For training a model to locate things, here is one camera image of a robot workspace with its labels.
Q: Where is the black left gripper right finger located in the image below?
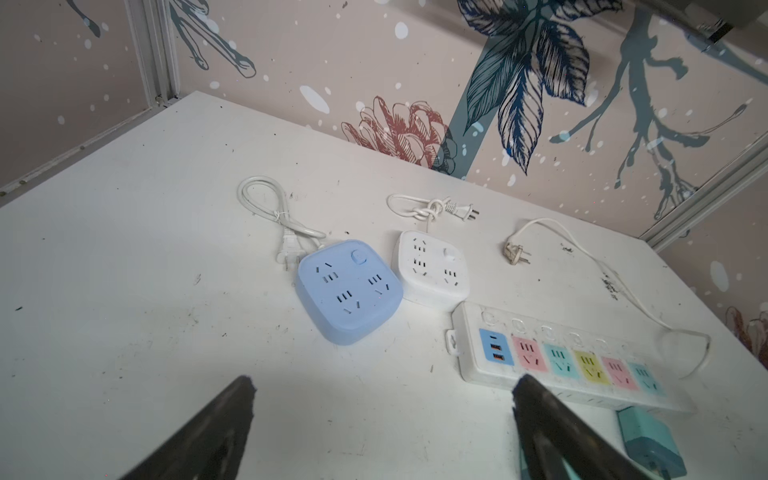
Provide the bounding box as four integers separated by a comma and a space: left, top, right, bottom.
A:
512, 374, 647, 479

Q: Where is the white square power socket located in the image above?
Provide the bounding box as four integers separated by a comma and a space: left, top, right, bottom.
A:
386, 194, 479, 312

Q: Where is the white multicolour power strip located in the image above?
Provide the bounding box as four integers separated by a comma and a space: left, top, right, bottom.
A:
445, 217, 713, 415

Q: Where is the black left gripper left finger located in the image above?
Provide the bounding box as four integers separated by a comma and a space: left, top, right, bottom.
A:
124, 375, 257, 479

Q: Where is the teal charger plug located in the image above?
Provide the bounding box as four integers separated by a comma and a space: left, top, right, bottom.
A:
617, 407, 688, 479

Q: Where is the blue square power socket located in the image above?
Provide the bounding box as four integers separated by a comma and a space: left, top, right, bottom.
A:
236, 175, 404, 346

